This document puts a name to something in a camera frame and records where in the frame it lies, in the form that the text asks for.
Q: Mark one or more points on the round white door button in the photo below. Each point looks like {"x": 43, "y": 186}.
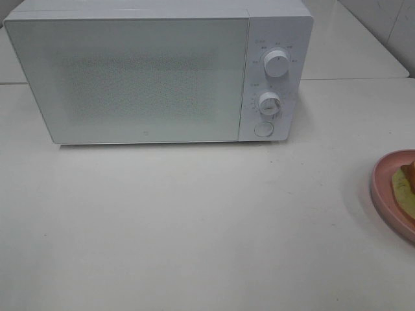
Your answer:
{"x": 264, "y": 129}

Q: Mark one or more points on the white microwave door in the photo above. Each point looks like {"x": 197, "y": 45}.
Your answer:
{"x": 135, "y": 81}

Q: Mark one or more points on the pink round plate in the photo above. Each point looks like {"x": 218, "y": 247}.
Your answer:
{"x": 381, "y": 191}

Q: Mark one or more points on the sandwich with lettuce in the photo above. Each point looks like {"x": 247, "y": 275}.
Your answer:
{"x": 403, "y": 184}

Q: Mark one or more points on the lower white timer knob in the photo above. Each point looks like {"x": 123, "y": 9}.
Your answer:
{"x": 269, "y": 103}

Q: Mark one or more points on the upper white power knob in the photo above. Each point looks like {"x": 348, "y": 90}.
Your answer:
{"x": 276, "y": 63}

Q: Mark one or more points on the white microwave oven body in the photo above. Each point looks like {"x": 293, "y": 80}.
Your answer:
{"x": 272, "y": 25}

